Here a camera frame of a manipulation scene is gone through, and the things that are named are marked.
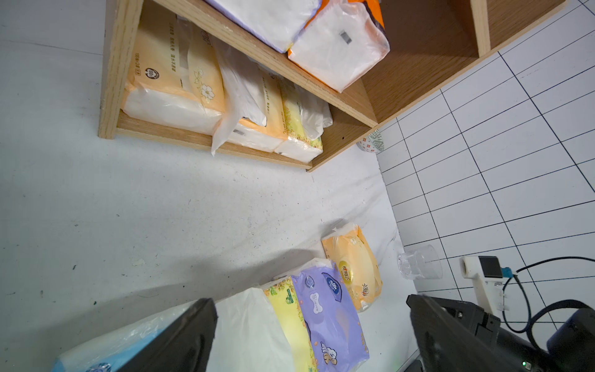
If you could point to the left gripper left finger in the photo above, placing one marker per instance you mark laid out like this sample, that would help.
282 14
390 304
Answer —
183 346

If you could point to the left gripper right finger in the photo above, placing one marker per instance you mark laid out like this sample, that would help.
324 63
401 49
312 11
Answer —
444 344

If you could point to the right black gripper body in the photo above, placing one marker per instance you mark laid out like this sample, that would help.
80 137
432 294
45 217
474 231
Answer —
486 328

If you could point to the yellow floral tissue pack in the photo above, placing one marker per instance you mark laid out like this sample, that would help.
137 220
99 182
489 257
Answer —
262 329

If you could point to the blue tissue pack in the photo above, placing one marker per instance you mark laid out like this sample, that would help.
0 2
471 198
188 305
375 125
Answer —
111 351

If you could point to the pale orange tissue pack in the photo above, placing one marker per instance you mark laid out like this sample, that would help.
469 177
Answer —
348 249

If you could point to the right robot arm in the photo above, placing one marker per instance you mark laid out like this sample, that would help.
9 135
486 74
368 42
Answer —
571 347

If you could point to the bottom middle beige tissue pack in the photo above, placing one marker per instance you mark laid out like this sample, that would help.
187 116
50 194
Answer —
254 114

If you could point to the beige tissue pack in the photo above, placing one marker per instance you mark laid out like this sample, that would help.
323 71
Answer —
174 78
254 114

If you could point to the bottom right yellow tissue pack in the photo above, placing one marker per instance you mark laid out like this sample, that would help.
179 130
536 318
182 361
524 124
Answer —
305 118

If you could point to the bottom left beige tissue pack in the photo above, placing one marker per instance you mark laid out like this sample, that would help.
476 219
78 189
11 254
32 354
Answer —
174 78

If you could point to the wooden three-tier shelf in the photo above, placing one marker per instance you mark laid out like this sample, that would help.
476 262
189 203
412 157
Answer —
431 43

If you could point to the white purple tissue pack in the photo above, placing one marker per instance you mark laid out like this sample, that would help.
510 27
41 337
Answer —
274 22

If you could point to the clear drinking glass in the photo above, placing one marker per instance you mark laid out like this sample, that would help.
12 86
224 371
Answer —
421 263

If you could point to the green patterned small dish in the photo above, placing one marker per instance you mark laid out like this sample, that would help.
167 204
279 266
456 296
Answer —
373 143

